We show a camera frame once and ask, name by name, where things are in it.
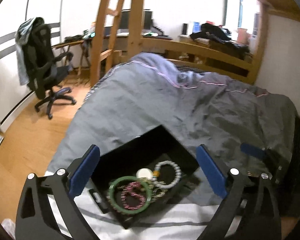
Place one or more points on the light blue garment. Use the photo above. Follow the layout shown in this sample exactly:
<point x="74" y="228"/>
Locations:
<point x="21" y="55"/>

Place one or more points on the pink box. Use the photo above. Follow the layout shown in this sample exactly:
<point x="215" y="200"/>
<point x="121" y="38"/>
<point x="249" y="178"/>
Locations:
<point x="242" y="36"/>

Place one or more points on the white sliding wardrobe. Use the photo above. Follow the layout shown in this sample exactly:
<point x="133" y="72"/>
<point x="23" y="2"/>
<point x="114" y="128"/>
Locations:
<point x="5" y="55"/>

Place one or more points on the white round disc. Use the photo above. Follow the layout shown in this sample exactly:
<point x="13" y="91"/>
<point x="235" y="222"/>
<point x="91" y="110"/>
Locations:
<point x="144" y="173"/>

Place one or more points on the black jewelry box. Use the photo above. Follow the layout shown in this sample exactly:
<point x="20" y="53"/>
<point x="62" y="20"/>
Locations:
<point x="140" y="150"/>

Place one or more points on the wooden bunk bed frame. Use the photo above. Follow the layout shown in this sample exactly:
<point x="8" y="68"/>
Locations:
<point x="135" y="17"/>

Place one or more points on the green jade bangle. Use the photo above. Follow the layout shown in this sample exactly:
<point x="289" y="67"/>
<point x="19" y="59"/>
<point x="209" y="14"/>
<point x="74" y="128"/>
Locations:
<point x="111" y="192"/>

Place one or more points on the wooden folding table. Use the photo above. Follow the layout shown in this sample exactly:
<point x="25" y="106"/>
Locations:
<point x="65" y="44"/>

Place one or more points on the grey white striped duvet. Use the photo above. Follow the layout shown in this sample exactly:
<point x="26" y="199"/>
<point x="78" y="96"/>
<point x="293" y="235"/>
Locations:
<point x="120" y="105"/>

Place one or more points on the grey blanket pink trim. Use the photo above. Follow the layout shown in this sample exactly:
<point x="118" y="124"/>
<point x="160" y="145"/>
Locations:
<point x="240" y="110"/>

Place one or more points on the window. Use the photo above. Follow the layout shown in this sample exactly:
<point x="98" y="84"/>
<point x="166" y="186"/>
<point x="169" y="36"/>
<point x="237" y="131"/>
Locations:
<point x="247" y="5"/>

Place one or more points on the black office chair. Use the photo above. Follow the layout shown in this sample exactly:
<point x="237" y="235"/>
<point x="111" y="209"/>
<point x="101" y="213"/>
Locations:
<point x="40" y="50"/>

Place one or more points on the office desk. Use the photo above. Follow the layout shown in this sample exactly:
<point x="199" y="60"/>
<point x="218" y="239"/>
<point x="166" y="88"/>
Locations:
<point x="122" y="33"/>

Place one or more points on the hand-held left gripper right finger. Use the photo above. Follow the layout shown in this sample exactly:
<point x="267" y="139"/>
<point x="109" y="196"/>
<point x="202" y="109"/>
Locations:
<point x="211" y="172"/>

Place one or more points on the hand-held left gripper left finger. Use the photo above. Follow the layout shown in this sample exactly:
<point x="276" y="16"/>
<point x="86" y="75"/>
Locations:
<point x="83" y="172"/>

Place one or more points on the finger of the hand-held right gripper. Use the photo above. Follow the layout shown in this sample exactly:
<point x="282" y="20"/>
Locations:
<point x="252" y="151"/>

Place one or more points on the wooden bed ladder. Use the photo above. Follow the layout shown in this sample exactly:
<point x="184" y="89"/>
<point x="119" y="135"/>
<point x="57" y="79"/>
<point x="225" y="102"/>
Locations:
<point x="100" y="30"/>

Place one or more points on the black speaker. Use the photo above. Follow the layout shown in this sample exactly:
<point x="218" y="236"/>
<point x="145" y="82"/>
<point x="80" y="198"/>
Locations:
<point x="184" y="28"/>

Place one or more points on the black clothes pile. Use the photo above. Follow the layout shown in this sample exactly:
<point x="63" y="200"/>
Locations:
<point x="212" y="31"/>

